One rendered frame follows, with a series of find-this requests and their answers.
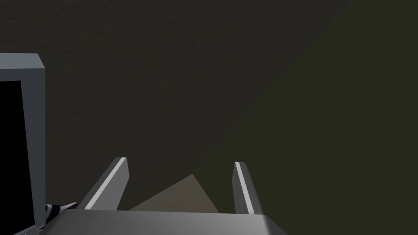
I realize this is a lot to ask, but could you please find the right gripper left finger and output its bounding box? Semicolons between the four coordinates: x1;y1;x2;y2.
77;157;130;211

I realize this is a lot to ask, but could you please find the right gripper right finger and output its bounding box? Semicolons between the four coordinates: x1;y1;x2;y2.
231;161;265;215

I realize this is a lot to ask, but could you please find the grey appliance with black front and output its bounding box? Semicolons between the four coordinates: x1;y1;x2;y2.
0;53;46;235

